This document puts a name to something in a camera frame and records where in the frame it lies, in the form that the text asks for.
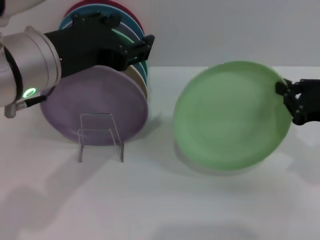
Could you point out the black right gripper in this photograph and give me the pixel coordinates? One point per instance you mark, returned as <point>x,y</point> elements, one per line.
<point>311,100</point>

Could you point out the light green plate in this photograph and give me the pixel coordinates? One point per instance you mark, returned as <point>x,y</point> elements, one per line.
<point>230,117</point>

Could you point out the dark green plate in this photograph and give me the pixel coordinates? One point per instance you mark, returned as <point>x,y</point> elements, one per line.
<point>121,34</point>

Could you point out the maroon red plate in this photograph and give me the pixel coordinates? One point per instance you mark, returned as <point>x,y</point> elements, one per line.
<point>136,18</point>

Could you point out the lavender plate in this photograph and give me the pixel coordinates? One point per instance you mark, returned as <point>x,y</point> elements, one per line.
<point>95,100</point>

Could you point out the teal blue plate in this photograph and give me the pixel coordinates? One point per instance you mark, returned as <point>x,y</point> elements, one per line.
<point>87,8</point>

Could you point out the beige plate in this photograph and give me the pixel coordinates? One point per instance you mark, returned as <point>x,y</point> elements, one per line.
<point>135,77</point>

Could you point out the light blue plate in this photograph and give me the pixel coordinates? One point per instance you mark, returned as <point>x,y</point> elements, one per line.
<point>143,72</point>

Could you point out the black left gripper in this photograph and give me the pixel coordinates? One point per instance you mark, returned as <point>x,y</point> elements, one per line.
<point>82,45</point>

